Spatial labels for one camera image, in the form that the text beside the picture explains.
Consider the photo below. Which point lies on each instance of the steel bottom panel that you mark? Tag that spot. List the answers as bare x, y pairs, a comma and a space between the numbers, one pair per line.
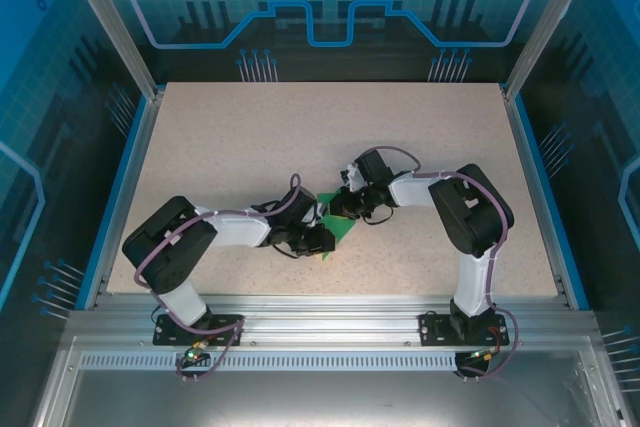
325, 397

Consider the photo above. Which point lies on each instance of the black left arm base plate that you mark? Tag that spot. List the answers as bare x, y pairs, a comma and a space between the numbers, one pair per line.
227, 322

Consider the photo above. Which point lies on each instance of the aluminium frame post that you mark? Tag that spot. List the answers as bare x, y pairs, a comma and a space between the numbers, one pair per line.
107, 22
545, 22

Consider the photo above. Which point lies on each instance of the blue side strip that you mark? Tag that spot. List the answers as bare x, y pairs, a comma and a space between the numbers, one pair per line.
116, 197
549, 197

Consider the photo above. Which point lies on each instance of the small LED connector board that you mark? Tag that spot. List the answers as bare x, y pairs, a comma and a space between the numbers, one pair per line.
192, 356
482, 354

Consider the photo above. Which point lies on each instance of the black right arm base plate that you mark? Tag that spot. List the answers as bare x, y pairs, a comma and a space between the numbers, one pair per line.
432, 329

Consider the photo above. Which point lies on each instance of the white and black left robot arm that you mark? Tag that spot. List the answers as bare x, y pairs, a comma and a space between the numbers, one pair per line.
235, 227

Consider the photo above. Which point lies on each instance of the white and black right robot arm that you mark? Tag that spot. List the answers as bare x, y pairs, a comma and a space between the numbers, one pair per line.
475, 277

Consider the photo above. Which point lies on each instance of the aluminium side rail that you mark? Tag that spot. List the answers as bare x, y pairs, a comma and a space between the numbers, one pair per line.
533, 187
131, 197

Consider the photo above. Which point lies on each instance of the long aluminium mounting rail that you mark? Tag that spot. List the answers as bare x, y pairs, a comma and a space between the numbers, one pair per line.
325, 317

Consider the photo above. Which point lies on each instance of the green cloth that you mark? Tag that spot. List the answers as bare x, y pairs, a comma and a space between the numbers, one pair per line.
345, 229

